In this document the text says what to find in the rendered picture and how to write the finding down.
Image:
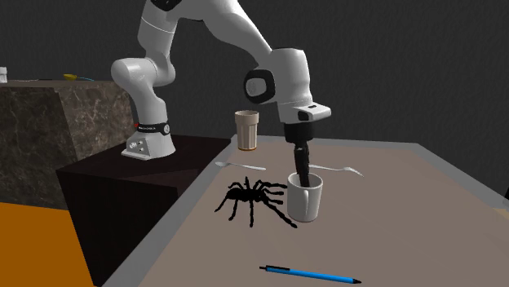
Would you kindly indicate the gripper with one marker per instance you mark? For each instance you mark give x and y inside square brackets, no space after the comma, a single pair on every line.
[298,133]

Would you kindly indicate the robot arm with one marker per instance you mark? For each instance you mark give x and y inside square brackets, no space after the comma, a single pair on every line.
[286,75]

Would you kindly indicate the white mug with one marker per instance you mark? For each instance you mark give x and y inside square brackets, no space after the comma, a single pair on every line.
[304,200]

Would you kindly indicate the silver fork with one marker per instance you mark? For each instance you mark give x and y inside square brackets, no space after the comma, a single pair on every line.
[338,168]

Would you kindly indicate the black toy spider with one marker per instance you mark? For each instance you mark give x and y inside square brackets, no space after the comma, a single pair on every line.
[254,196]

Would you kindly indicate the silver spoon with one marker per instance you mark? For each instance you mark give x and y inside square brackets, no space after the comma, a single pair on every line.
[238,164]

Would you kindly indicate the beige ribbed cup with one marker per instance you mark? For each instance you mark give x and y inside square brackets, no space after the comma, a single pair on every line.
[246,131]

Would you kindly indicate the blue pen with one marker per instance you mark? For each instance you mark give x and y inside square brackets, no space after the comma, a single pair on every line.
[310,274]

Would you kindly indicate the dark robot stand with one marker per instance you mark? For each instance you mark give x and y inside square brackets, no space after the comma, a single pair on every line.
[119,198]

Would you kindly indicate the marble counter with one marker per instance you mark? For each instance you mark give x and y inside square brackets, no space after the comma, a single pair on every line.
[59,127]

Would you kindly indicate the yellow scoop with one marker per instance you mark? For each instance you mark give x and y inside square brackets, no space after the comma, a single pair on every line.
[70,76]

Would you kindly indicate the small white container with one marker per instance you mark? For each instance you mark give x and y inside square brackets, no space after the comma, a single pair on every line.
[3,74]

